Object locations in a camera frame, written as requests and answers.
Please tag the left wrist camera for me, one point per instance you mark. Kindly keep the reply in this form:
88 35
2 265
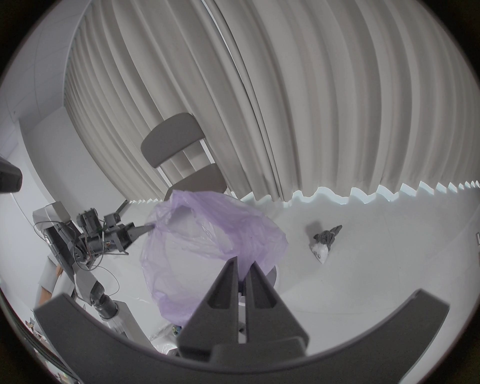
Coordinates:
112 219

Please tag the purple plastic bag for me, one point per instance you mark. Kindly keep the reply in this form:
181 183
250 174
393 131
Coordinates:
225 225

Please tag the clear printed wrapper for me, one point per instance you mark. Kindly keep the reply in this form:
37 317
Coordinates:
320 253

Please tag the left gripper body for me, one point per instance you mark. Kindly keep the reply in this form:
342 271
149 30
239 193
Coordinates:
122 238

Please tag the white trash bin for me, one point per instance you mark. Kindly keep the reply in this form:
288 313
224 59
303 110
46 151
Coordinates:
242 318

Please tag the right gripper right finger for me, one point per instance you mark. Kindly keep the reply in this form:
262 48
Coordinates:
266 318

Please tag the white chair with grey seat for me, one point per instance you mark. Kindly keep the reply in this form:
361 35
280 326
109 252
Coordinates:
172 138

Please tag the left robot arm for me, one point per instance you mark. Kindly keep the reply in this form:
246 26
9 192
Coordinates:
60 240

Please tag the white curtain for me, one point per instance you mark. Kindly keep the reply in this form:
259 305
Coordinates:
356 93
131 93

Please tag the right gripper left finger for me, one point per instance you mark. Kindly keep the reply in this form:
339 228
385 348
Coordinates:
221 311

